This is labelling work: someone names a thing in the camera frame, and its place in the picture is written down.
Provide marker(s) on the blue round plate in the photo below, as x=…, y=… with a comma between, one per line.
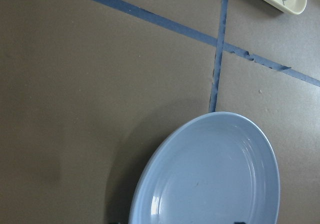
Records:
x=218, y=168

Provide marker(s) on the blue tape strip by tray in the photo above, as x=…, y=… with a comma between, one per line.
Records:
x=218, y=56

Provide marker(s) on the torn blue tape strip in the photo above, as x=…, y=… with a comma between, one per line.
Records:
x=143, y=14

